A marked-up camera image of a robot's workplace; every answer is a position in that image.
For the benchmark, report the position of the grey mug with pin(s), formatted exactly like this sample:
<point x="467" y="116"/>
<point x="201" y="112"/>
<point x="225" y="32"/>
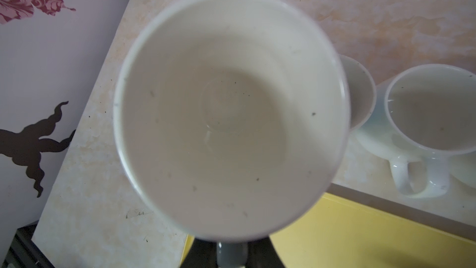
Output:
<point x="231" y="119"/>

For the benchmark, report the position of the yellow plastic tray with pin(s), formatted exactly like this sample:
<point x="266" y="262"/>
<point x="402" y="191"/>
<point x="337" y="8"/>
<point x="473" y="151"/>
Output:
<point x="339" y="233"/>

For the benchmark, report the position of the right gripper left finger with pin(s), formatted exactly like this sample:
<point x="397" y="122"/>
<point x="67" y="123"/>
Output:
<point x="202" y="254"/>

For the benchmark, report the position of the white ribbed-base mug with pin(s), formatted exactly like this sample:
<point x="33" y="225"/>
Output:
<point x="423" y="116"/>

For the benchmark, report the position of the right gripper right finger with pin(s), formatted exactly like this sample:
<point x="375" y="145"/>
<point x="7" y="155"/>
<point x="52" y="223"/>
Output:
<point x="262" y="254"/>

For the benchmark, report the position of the light blue mug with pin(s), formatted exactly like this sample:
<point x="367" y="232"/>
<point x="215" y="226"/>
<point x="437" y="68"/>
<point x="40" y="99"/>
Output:
<point x="362" y="90"/>

